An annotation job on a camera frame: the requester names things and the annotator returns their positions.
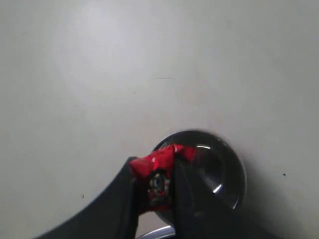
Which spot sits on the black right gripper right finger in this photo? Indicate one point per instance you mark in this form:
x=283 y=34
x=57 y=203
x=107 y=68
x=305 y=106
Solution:
x=199 y=214

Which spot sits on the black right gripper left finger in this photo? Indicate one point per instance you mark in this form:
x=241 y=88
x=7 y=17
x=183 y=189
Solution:
x=113 y=214

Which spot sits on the red candy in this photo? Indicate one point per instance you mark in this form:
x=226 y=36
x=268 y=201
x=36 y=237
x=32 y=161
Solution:
x=153 y=175

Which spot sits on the steel bowl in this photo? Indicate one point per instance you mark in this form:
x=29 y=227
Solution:
x=167 y=232

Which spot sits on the stainless steel cup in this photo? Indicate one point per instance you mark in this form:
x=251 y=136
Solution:
x=219 y=165

